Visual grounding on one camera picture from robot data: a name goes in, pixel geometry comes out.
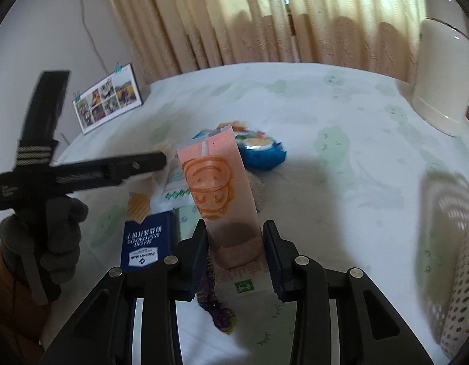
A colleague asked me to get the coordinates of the purple snack packet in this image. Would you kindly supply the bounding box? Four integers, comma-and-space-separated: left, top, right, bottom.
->
196, 259, 238, 336

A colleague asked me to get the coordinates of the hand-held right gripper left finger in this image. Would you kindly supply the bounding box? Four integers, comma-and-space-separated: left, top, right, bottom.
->
37, 219, 210, 365

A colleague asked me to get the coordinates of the beige curtain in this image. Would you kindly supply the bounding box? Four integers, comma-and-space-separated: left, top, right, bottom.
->
99, 0, 450, 85

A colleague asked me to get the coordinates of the dark blue cracker packet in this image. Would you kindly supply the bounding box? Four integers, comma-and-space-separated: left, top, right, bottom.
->
120, 192, 178, 273

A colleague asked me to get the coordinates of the person's left hand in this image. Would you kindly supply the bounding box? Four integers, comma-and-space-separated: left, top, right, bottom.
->
0, 197, 89, 287

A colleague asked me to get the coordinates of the orange cartoon carton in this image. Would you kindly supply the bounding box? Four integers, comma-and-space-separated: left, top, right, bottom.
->
176, 123, 268, 294

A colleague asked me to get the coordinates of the thin wall cable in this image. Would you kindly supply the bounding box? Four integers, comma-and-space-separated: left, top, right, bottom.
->
70, 0, 115, 72

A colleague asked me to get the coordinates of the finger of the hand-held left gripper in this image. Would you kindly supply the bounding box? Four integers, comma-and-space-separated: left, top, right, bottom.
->
15, 69, 71, 169
55, 151, 167, 195

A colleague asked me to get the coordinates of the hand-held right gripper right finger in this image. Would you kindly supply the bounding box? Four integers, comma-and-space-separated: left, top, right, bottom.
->
262, 219, 435, 365

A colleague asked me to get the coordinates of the blue cracker snack packet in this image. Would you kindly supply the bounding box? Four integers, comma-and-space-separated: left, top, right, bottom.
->
192, 126, 287, 171

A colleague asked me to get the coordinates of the photo desk calendar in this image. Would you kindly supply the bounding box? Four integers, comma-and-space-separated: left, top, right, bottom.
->
73, 64, 144, 135

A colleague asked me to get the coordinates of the cream thermos jug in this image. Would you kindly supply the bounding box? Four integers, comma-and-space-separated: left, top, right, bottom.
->
410, 0, 469, 137

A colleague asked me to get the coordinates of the white green patterned tablecloth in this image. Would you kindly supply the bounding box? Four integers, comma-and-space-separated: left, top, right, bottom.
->
40, 61, 469, 365

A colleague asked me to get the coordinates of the white green print snack packet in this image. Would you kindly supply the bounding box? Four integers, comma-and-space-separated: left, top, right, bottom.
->
158, 167, 194, 210

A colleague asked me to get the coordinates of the pale perforated plastic basket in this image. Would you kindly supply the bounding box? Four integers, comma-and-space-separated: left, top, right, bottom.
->
420, 173, 469, 359

